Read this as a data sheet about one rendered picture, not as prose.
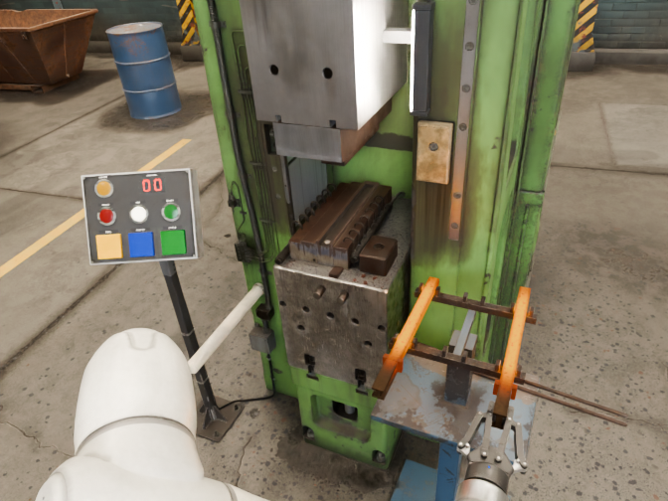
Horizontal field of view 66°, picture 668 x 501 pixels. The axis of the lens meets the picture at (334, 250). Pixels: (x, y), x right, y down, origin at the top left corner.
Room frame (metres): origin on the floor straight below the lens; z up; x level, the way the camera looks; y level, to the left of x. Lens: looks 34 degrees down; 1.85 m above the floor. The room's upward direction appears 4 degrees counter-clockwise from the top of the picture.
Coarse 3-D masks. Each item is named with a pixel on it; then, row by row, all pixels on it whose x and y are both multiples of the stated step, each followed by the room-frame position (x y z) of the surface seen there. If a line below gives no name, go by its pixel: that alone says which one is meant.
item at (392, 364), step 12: (432, 288) 1.07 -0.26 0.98; (420, 300) 1.02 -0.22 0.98; (420, 312) 0.97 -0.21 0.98; (408, 324) 0.93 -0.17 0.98; (408, 336) 0.89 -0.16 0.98; (396, 348) 0.86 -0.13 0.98; (408, 348) 0.88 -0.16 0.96; (384, 360) 0.83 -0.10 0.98; (396, 360) 0.81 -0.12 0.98; (384, 372) 0.78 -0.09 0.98; (396, 372) 0.80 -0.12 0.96; (384, 384) 0.75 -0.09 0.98; (372, 396) 0.74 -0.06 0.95; (384, 396) 0.74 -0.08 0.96
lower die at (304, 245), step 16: (336, 192) 1.65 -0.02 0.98; (352, 192) 1.62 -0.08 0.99; (384, 192) 1.60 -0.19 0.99; (320, 208) 1.54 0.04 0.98; (336, 208) 1.52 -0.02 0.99; (304, 224) 1.45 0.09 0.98; (320, 224) 1.42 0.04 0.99; (352, 224) 1.40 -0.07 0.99; (368, 224) 1.43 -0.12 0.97; (304, 240) 1.33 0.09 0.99; (336, 240) 1.32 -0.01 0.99; (304, 256) 1.33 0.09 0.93; (320, 256) 1.30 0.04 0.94; (336, 256) 1.28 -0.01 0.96
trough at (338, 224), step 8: (368, 184) 1.66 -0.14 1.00; (360, 192) 1.61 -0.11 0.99; (368, 192) 1.62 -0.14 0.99; (352, 200) 1.55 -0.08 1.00; (360, 200) 1.57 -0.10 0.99; (352, 208) 1.52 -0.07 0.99; (344, 216) 1.47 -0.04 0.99; (336, 224) 1.42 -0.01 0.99; (328, 232) 1.37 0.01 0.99; (336, 232) 1.37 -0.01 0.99; (320, 240) 1.32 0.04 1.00; (328, 240) 1.33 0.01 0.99
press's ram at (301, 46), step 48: (240, 0) 1.37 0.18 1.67; (288, 0) 1.31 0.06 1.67; (336, 0) 1.26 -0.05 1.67; (384, 0) 1.43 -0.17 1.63; (288, 48) 1.32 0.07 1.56; (336, 48) 1.26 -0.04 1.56; (384, 48) 1.43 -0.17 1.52; (288, 96) 1.33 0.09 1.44; (336, 96) 1.27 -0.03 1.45; (384, 96) 1.42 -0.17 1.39
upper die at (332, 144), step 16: (384, 112) 1.57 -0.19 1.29; (288, 128) 1.33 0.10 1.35; (304, 128) 1.31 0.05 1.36; (320, 128) 1.29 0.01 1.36; (336, 128) 1.27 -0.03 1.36; (368, 128) 1.45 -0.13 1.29; (288, 144) 1.33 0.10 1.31; (304, 144) 1.31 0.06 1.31; (320, 144) 1.29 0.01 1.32; (336, 144) 1.27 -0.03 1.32; (352, 144) 1.33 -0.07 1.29; (336, 160) 1.27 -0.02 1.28
